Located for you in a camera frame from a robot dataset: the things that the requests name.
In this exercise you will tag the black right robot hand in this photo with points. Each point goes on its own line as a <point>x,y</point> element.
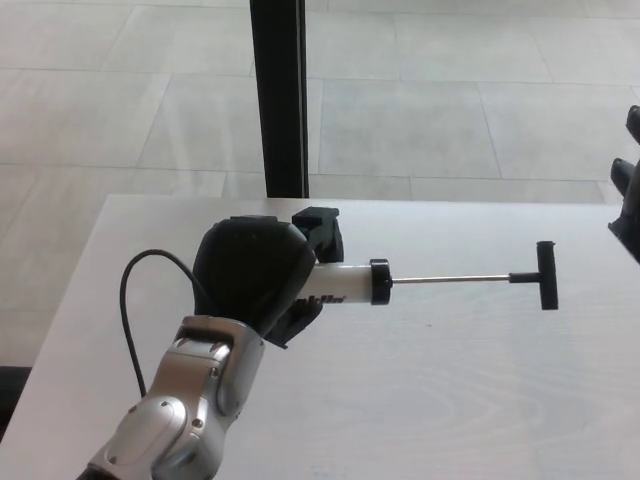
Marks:
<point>632,200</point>

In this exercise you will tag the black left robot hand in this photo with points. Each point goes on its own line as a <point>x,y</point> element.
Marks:
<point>250,270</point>

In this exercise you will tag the white Franklin hand air pump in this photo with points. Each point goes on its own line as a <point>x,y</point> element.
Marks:
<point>350,285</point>

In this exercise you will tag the black vertical metal post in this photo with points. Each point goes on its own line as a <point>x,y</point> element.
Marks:
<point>280,100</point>

